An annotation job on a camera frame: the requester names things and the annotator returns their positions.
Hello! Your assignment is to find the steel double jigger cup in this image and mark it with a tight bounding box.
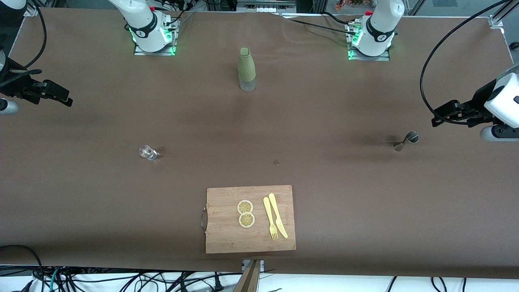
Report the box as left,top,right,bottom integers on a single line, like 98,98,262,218
392,131,419,152

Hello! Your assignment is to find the clear glass shaker cup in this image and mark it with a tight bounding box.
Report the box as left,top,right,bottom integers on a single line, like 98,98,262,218
139,145,158,161

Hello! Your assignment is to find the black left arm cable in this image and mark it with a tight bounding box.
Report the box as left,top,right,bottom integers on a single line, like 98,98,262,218
420,0,512,125

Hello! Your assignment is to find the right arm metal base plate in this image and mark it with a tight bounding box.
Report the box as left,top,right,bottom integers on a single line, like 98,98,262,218
133,16,179,56

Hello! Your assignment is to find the green sleeved glass bottle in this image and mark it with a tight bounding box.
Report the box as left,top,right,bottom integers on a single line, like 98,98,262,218
238,47,257,92

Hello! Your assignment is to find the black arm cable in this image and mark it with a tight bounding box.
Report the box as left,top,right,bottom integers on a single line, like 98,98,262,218
22,0,48,69
420,0,512,125

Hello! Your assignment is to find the yellow plastic knife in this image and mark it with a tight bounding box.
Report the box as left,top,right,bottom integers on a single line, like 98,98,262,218
268,193,289,239

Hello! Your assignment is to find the black base power cable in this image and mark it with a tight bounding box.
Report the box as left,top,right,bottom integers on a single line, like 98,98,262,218
283,11,361,37

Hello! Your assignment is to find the thick black looped cable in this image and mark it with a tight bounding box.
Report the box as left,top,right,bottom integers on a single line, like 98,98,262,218
0,244,43,292

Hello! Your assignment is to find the yellow plastic fork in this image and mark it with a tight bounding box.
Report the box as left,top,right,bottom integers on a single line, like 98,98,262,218
263,197,279,240

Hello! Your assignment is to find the wooden cutting board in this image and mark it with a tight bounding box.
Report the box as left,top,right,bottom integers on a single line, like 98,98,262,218
201,185,296,254

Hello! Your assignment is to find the grey metal equipment rack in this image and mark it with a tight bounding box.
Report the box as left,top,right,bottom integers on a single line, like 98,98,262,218
237,0,296,13

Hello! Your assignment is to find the brown table cover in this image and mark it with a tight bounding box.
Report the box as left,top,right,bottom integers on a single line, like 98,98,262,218
0,7,519,279

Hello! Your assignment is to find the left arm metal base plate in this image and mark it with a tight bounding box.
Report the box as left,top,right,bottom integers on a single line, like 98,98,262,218
347,22,391,62

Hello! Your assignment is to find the wooden post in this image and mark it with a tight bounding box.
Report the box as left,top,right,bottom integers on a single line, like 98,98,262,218
234,260,262,292

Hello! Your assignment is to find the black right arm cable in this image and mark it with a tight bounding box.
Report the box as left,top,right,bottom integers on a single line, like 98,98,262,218
22,0,48,69

